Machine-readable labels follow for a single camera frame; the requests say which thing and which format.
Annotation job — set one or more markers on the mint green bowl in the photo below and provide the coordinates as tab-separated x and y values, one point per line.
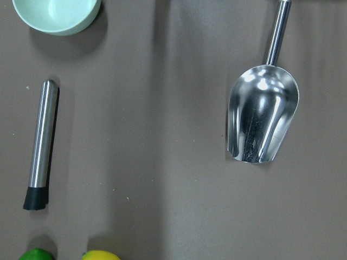
59	18

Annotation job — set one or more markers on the green lime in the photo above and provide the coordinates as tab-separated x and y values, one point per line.
36	254

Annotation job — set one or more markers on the steel muddler black tip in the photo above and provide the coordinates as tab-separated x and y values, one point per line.
37	195

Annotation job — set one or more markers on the yellow lemon near lime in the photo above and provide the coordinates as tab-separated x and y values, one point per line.
99	255

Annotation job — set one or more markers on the steel ice scoop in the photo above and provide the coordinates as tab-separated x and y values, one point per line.
262	103

